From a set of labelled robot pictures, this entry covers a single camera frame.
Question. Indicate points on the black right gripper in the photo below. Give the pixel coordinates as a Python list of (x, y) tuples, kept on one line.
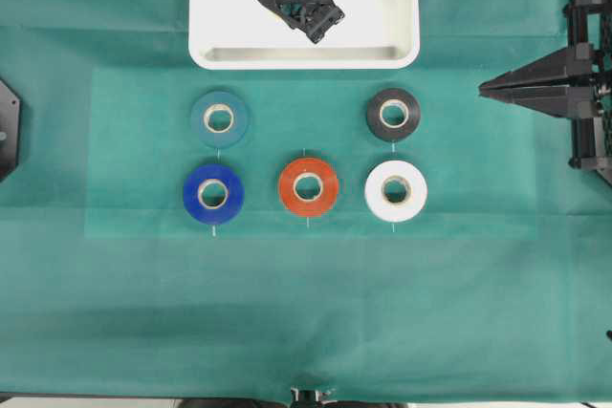
[(588, 61)]

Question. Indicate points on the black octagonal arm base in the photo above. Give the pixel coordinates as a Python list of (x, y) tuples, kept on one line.
[(10, 112)]

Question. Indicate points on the white plastic tray case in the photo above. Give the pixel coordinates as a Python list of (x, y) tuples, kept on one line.
[(243, 35)]

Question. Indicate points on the teal green tape roll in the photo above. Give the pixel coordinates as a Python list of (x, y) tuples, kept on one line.
[(219, 119)]

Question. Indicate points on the white tape roll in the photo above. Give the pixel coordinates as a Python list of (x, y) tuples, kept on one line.
[(395, 191)]

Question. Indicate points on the black tape roll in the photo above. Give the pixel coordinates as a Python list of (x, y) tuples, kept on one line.
[(393, 114)]

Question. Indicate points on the red tape roll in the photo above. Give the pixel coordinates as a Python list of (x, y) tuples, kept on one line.
[(308, 187)]

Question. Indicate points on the blue tape roll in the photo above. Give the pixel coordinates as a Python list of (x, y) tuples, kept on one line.
[(213, 194)]

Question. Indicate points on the green table cloth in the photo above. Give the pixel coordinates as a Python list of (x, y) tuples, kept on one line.
[(500, 288)]

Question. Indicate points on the black mount at table edge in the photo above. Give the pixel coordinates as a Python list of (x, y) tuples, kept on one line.
[(310, 398)]

